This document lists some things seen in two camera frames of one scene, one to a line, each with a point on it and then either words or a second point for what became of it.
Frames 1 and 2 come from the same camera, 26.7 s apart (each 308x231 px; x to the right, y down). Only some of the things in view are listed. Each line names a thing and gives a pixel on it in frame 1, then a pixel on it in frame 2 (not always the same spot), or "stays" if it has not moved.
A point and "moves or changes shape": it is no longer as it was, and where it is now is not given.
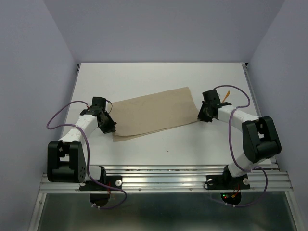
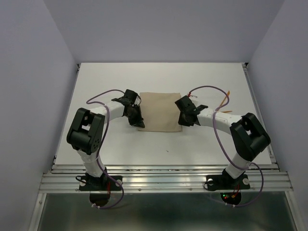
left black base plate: [114, 181] stays
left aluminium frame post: [34, 222] stays
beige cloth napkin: [136, 116] moves or changes shape
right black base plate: [227, 182] stays
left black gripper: [110, 127] → [138, 122]
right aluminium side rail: [254, 93] stays
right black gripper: [201, 116] → [182, 121]
